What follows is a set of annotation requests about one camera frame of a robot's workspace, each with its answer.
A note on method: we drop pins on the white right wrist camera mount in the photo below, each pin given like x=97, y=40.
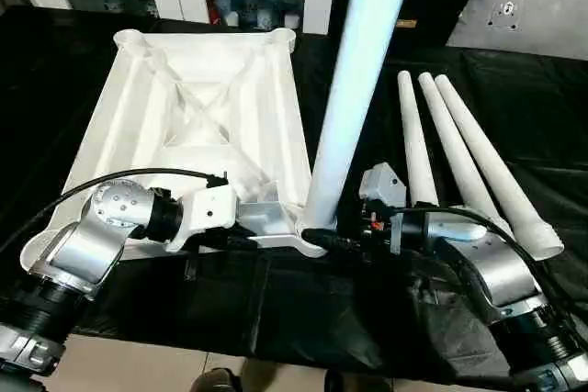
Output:
x=383, y=185

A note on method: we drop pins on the white plastic table leg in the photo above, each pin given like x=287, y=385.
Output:
x=415, y=144
x=448, y=135
x=487, y=153
x=363, y=66

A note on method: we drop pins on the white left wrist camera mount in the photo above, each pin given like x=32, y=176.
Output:
x=209, y=210

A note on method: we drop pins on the white plastic table top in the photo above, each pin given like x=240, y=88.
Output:
x=184, y=103

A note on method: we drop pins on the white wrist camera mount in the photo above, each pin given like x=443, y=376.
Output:
x=209, y=210
x=383, y=185

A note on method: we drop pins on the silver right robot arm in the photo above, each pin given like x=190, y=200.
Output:
x=500, y=272

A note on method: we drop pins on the dark left robot leg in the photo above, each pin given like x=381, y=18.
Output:
x=216, y=380

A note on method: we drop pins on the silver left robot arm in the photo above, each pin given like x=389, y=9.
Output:
x=78, y=249

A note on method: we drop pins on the black mat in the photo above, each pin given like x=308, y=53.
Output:
x=275, y=309

